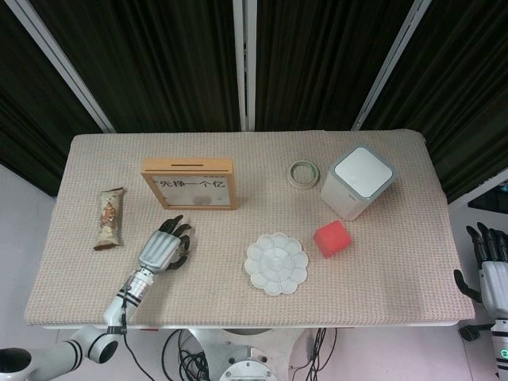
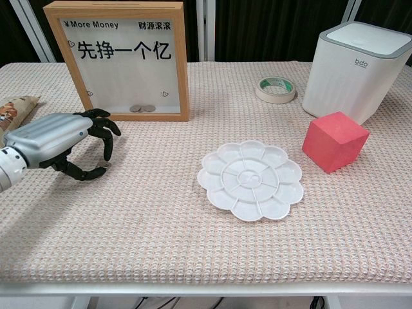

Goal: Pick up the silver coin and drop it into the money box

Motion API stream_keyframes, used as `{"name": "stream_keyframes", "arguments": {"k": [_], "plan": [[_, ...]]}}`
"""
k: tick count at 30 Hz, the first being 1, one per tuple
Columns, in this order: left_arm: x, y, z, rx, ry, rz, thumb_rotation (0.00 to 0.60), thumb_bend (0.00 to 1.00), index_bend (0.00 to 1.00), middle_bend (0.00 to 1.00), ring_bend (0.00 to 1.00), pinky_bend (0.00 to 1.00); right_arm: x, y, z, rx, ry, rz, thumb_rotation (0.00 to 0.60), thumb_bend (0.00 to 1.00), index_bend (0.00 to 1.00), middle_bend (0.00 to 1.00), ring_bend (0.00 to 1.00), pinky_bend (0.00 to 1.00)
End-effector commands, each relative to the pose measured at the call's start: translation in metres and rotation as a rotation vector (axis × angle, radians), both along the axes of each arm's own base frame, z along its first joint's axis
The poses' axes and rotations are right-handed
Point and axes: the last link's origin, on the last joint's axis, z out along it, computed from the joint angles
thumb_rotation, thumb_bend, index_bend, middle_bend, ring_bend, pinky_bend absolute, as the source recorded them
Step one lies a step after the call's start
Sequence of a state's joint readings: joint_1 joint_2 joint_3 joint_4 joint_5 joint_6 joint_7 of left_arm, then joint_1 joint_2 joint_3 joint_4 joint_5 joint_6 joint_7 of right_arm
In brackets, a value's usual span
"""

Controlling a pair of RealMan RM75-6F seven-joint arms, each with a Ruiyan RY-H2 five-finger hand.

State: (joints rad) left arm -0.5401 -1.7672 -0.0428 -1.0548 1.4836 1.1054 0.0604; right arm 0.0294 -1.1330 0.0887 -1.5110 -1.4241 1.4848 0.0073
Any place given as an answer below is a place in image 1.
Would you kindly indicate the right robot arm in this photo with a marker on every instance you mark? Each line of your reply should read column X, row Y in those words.
column 501, row 349

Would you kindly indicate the white frame post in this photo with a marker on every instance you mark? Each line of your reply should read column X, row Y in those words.
column 65, row 67
column 391, row 63
column 476, row 189
column 244, row 63

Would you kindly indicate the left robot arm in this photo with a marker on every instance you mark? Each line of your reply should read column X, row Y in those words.
column 113, row 307

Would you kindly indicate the white bin grey rim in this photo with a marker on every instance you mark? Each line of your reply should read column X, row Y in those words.
column 363, row 170

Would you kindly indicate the brown snack bar wrapper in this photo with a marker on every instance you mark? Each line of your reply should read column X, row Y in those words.
column 109, row 218

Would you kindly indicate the red foam cube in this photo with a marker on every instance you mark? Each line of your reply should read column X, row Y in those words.
column 332, row 238

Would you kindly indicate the white flower paint palette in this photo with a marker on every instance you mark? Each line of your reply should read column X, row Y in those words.
column 276, row 264

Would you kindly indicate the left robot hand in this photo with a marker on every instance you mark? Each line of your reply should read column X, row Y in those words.
column 158, row 248

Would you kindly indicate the masking tape roll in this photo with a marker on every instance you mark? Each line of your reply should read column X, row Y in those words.
column 293, row 182

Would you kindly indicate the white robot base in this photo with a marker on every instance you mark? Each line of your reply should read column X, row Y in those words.
column 248, row 357

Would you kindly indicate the wooden coin bank box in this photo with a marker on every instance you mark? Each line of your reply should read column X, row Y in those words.
column 186, row 168

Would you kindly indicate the beige woven tablecloth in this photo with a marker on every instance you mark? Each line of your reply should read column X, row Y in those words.
column 218, row 301

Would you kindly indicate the dark curtain panel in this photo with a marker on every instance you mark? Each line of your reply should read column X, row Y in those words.
column 158, row 63
column 317, row 63
column 28, row 119
column 468, row 99

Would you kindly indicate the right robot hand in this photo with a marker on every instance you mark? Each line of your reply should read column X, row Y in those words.
column 496, row 278

